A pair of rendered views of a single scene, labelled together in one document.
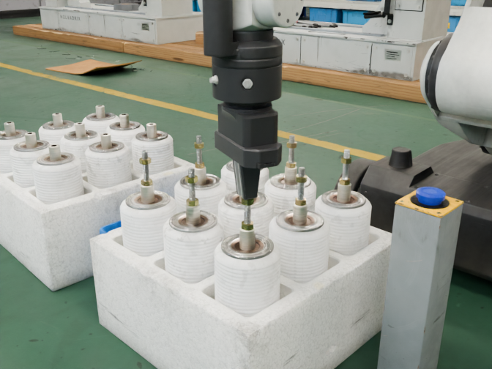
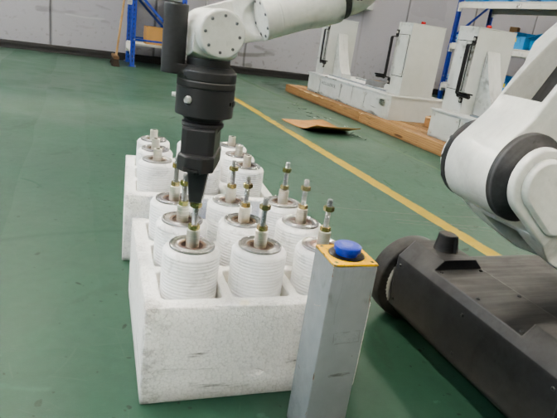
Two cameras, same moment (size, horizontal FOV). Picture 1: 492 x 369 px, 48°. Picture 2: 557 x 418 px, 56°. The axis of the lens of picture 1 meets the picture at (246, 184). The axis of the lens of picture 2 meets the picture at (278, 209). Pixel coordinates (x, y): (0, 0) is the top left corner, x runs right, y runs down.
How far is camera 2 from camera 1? 0.47 m
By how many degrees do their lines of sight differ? 24
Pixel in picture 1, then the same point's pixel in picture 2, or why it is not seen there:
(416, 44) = not seen: outside the picture
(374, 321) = not seen: hidden behind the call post
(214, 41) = (163, 59)
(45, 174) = (142, 167)
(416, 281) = (315, 326)
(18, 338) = (71, 278)
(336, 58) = not seen: hidden behind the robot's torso
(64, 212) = (144, 200)
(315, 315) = (234, 327)
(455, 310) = (428, 404)
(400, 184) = (429, 264)
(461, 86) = (462, 168)
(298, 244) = (241, 260)
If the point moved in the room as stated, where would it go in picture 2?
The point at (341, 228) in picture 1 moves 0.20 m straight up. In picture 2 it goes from (304, 268) to (322, 157)
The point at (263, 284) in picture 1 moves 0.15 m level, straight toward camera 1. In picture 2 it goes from (185, 277) to (113, 313)
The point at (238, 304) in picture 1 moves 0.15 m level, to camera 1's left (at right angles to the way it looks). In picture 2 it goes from (165, 288) to (98, 260)
